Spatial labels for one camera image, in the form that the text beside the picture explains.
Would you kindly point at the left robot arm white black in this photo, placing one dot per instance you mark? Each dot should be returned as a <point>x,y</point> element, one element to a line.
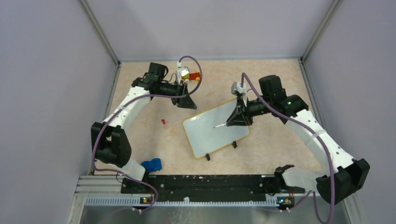
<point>110,143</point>

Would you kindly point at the red green brick toy car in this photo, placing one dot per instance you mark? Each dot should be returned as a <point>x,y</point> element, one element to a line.
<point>195,76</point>

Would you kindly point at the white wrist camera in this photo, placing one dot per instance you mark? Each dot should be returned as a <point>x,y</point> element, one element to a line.
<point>180,72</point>
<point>240,91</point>

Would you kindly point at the blue toy car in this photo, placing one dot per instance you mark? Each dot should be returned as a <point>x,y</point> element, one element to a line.
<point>153,165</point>

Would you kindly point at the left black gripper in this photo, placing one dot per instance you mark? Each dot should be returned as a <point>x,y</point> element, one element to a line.
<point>183,100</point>

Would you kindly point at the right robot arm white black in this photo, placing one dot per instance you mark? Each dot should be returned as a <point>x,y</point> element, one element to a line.
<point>342,174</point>

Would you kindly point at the aluminium frame rail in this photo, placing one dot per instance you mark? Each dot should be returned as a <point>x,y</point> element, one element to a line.
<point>98,200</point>

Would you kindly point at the white whiteboard yellow edge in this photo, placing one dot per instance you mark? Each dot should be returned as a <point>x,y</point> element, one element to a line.
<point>204,139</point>

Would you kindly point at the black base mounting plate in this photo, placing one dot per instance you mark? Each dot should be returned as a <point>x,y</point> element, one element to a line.
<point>208,188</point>

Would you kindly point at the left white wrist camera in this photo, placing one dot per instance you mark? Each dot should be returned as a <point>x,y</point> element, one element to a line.
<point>180,72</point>

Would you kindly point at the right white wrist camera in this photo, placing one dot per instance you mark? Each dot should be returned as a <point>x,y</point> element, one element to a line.
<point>240,91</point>

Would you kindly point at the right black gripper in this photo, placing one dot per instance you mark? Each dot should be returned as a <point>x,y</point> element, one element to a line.
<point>241,115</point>

